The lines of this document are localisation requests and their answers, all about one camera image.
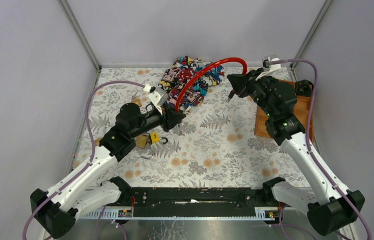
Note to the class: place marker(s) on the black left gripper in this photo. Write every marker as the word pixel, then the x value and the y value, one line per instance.
pixel 167 117

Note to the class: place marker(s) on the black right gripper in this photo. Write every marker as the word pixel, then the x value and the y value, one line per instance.
pixel 240 81

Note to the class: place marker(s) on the red cable lock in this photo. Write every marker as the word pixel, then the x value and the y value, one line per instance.
pixel 204 70

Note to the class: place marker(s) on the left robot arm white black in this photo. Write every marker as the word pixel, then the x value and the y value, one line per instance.
pixel 58 208

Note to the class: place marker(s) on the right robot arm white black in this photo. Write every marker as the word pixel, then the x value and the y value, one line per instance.
pixel 332 205

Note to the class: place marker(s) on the yellow small padlock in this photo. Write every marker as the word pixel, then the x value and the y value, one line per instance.
pixel 155 138

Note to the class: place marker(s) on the colourful comic print cloth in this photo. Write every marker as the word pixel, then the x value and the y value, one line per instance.
pixel 174 80

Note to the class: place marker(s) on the open steel shackle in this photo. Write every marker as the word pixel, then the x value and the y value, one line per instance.
pixel 147 154

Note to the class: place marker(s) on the brass padlock near centre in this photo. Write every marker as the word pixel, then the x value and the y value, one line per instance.
pixel 143 140

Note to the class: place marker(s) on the brass padlock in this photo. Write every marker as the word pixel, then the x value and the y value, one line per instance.
pixel 143 140
pixel 137 101
pixel 97 141

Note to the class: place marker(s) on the brass padlock upper left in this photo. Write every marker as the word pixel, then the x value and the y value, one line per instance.
pixel 137 101

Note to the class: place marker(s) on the orange wooden compartment tray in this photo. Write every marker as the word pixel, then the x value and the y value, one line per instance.
pixel 297 114

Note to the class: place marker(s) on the brass padlock far left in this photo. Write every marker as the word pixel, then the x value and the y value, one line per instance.
pixel 97 141

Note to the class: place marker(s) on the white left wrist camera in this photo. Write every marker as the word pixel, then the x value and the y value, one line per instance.
pixel 158 97

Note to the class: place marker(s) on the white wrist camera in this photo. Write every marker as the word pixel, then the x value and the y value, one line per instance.
pixel 268 66
pixel 158 97

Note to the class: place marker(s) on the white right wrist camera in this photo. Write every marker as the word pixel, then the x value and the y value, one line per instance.
pixel 268 66

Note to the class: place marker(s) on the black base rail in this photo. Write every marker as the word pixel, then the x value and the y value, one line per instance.
pixel 197 203

